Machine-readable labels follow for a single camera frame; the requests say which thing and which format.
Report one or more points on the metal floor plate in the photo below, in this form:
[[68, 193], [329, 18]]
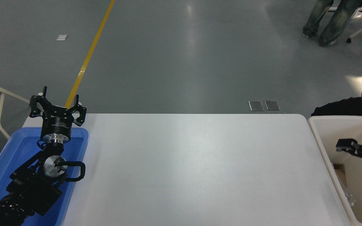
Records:
[[256, 105], [272, 105]]

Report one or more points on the blue plastic tray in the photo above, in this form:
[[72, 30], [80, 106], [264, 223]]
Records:
[[17, 147]]

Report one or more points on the standing person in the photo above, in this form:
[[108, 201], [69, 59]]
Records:
[[333, 22]]

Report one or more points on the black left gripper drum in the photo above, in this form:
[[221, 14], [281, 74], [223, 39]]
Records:
[[57, 123]]

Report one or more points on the seated person beside bin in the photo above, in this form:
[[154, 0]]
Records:
[[341, 106]]

